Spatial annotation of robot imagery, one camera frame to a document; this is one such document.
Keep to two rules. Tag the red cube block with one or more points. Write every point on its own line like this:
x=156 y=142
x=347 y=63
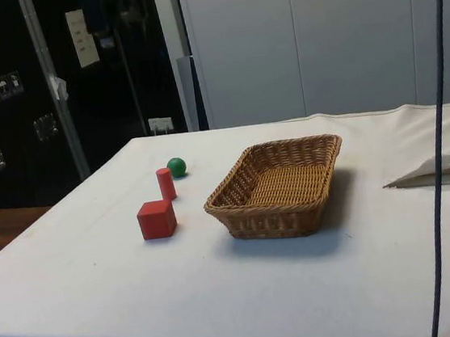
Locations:
x=156 y=223

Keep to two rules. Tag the wicker basket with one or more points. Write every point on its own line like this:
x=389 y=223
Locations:
x=280 y=186

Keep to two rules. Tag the red cylinder block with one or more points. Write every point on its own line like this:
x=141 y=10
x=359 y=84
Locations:
x=166 y=184

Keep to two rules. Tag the green ball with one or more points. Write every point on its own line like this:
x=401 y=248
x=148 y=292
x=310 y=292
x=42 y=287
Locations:
x=176 y=167

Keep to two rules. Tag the pale lockers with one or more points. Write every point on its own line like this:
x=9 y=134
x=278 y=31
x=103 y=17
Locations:
x=316 y=40

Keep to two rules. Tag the black cabinet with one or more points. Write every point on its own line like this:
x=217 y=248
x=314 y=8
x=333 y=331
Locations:
x=13 y=131

